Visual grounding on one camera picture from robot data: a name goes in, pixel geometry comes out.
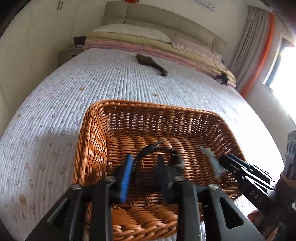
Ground light blue hair clip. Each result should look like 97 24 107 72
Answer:
200 146 226 179

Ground black hair claw clip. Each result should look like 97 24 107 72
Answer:
134 141 185 173

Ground right hand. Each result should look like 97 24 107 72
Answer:
254 174 295 240

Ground orange curtain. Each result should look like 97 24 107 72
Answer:
240 13 275 99

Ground white quilted bedspread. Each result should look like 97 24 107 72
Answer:
1 48 283 240

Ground black tripod clamp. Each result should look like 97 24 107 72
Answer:
214 72 229 86

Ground brown wicker basket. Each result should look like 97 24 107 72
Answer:
72 99 246 241

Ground window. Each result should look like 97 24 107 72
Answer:
264 38 295 121

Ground grey curtain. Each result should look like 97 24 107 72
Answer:
230 6 269 85

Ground pink checked pillow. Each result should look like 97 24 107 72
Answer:
171 37 222 62

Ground dark wooden hairbrush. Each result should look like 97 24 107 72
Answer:
136 54 168 77

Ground beige padded headboard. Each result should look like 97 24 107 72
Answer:
102 1 227 54

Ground cream floral pillow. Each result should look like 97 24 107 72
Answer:
93 24 171 44

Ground bedside table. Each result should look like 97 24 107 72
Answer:
59 47 84 66

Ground black device on nightstand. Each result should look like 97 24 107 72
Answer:
73 36 87 46

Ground folded beige pink quilts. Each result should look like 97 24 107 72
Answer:
83 32 236 88

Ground white wardrobe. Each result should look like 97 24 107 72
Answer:
1 1 106 133

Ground red plush toy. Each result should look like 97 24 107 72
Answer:
125 0 139 4

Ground white carved wall shelf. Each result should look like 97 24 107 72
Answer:
196 0 215 11

